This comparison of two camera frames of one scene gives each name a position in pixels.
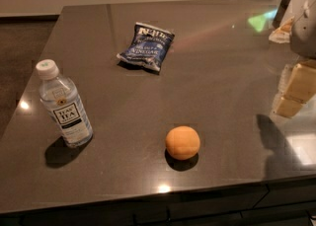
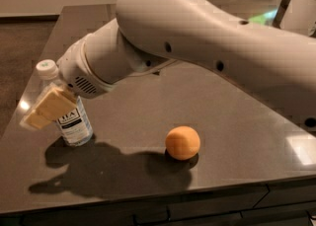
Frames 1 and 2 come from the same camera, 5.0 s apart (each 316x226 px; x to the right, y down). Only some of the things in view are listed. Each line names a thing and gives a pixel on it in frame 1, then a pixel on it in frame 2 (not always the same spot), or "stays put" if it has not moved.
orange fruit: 183,142 stays put
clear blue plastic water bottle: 59,96 stays put
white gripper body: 304,37 -> 78,70
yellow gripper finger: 296,86 -> 51,105
